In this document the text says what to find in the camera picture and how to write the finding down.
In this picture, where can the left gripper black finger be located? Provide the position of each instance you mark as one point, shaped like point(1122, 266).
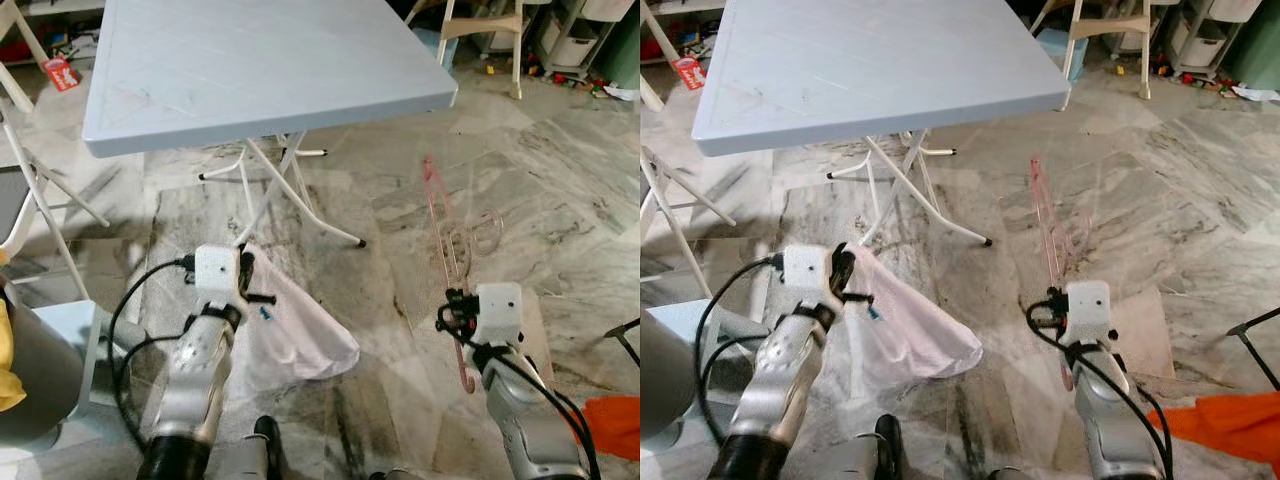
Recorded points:
point(262, 298)
point(858, 297)

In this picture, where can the white shirt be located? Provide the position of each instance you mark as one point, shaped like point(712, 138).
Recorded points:
point(920, 340)
point(300, 340)

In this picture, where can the pale pink plastic hanger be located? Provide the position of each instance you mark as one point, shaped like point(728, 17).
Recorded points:
point(437, 215)
point(1045, 215)

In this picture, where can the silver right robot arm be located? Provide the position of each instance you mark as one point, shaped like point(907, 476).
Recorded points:
point(530, 420)
point(1110, 420)

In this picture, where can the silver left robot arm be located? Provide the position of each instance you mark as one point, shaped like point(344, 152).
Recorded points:
point(790, 370)
point(195, 370)

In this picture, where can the robot left leg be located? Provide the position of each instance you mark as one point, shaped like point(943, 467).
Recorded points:
point(865, 455)
point(250, 455)

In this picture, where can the robot leg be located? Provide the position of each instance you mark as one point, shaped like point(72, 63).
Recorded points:
point(395, 475)
point(1010, 474)
point(865, 455)
point(250, 455)

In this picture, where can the robot right leg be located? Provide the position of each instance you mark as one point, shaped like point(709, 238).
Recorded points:
point(395, 475)
point(1010, 474)

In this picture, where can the orange printed t-shirt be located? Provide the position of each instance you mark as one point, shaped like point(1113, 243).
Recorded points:
point(1230, 430)
point(615, 425)

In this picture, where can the grey round laundry basket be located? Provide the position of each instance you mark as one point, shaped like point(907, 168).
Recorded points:
point(40, 370)
point(665, 380)

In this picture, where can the small blue plastic stool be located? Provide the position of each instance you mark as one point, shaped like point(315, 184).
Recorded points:
point(1060, 50)
point(430, 48)

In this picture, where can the red packet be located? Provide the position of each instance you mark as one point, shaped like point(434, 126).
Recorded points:
point(688, 72)
point(62, 73)

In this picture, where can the white paper sheet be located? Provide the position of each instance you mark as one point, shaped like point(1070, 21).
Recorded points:
point(620, 93)
point(1255, 92)

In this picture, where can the white baby high chair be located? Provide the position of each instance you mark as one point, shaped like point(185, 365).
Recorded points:
point(480, 25)
point(1105, 25)

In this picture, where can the white drawer storage rack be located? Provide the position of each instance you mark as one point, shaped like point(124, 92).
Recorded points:
point(570, 40)
point(1195, 40)

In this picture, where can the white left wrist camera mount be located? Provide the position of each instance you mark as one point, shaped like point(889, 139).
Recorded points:
point(805, 270)
point(215, 272)

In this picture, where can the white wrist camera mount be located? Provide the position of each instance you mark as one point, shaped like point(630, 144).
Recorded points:
point(215, 272)
point(805, 270)
point(498, 312)
point(1088, 310)

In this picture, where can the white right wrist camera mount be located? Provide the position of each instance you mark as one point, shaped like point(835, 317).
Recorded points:
point(498, 312)
point(1088, 310)

